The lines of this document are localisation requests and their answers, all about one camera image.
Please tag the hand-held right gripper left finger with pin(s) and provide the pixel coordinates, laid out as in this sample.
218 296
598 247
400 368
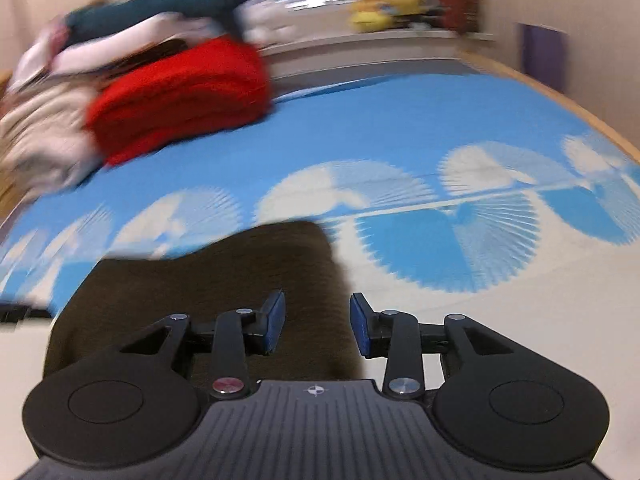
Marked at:
276 322

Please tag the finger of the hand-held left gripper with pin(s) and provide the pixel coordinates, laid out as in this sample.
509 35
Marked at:
20 312

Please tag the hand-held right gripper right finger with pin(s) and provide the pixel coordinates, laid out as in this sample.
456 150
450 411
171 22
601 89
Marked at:
360 322

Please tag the beige cloth pile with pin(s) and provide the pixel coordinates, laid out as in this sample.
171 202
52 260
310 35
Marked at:
40 130

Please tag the blue white patterned bed sheet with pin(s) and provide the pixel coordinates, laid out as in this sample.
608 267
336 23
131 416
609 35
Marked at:
400 135

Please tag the red folded blanket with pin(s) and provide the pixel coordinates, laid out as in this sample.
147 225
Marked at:
185 95

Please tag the white window ledge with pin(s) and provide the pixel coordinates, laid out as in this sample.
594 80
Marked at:
375 47

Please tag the yellow plush toy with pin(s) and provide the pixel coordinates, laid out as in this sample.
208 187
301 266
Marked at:
385 5

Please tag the dark teal cloth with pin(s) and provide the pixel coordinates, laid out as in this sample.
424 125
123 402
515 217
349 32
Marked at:
150 7

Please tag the wooden bed frame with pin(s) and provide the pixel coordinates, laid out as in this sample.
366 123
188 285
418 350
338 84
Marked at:
565 102

